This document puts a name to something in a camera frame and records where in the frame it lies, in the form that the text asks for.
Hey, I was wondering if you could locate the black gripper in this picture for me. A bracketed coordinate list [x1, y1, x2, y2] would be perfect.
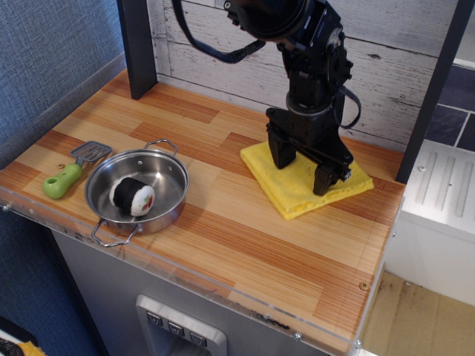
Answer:
[266, 99, 353, 196]

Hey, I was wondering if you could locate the yellow towel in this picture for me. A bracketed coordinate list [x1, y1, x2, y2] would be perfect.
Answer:
[240, 142, 374, 220]

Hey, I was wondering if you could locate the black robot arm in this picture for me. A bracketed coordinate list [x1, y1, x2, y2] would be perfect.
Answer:
[224, 1, 360, 196]

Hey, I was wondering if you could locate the yellow black object corner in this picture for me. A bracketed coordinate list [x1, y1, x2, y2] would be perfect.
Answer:
[1, 317, 46, 356]

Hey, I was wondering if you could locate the stainless steel pan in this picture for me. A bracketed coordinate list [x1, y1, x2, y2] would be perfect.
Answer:
[85, 139, 190, 247]

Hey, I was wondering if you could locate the white ribbed box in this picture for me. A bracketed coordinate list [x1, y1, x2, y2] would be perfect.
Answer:
[384, 140, 474, 305]

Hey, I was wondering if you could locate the plush sushi roll toy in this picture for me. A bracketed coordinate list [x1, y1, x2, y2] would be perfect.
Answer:
[109, 177, 155, 217]

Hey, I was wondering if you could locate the silver dispenser button panel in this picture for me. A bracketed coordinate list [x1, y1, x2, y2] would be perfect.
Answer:
[136, 294, 228, 355]

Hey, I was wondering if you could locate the grey toy fridge cabinet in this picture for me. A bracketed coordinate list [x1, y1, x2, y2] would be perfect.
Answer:
[53, 231, 356, 355]

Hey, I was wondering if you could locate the clear acrylic edge guard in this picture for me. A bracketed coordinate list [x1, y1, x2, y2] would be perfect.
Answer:
[1, 179, 402, 355]

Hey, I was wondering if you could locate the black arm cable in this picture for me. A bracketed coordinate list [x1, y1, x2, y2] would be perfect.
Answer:
[170, 0, 267, 64]

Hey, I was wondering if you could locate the dark right frame post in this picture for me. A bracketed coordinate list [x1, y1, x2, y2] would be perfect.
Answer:
[396, 0, 474, 184]

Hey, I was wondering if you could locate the dark frame post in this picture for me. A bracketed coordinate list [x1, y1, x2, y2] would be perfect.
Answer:
[117, 0, 157, 99]
[396, 0, 474, 184]

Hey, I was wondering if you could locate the dark left frame post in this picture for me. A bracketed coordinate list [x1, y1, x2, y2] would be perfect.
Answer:
[117, 0, 157, 99]

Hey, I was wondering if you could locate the green handled grey spatula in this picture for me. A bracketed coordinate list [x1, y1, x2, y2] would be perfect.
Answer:
[42, 141, 112, 200]

